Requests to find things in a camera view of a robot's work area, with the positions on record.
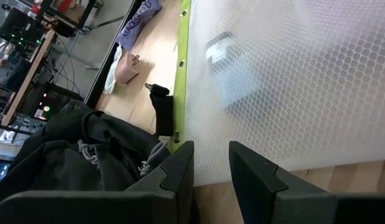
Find white mesh pouch yellow trim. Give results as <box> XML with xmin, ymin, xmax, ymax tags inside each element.
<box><xmin>169</xmin><ymin>0</ymin><xmax>385</xmax><ymax>187</ymax></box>

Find white black adapter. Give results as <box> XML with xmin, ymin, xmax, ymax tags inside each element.
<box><xmin>206</xmin><ymin>30</ymin><xmax>234</xmax><ymax>65</ymax></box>

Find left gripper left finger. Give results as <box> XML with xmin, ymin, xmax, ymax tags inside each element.
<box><xmin>0</xmin><ymin>140</ymin><xmax>195</xmax><ymax>224</ymax></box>

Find white box blue lid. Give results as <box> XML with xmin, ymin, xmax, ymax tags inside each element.
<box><xmin>217</xmin><ymin>60</ymin><xmax>264</xmax><ymax>108</ymax></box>

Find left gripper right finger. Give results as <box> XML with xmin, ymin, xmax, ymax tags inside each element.
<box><xmin>229</xmin><ymin>141</ymin><xmax>385</xmax><ymax>224</ymax></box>

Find wooden workbench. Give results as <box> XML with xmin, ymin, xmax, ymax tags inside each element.
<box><xmin>1</xmin><ymin>29</ymin><xmax>56</xmax><ymax>127</ymax></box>

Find black cart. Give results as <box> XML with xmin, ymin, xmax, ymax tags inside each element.
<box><xmin>39</xmin><ymin>0</ymin><xmax>98</xmax><ymax>35</ymax></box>

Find black backpack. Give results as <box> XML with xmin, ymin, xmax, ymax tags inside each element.
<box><xmin>0</xmin><ymin>82</ymin><xmax>175</xmax><ymax>203</ymax></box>

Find black computer tower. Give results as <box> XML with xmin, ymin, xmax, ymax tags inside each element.
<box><xmin>22</xmin><ymin>83</ymin><xmax>84</xmax><ymax>122</ymax></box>

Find black aluminium table frame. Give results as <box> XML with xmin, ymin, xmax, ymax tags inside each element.
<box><xmin>83</xmin><ymin>0</ymin><xmax>143</xmax><ymax>108</ymax></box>

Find clear plastic bag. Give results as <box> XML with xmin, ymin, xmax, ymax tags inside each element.
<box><xmin>103</xmin><ymin>45</ymin><xmax>123</xmax><ymax>95</ymax></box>

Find purple snack packet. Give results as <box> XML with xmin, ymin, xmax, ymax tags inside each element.
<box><xmin>116</xmin><ymin>0</ymin><xmax>164</xmax><ymax>52</ymax></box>

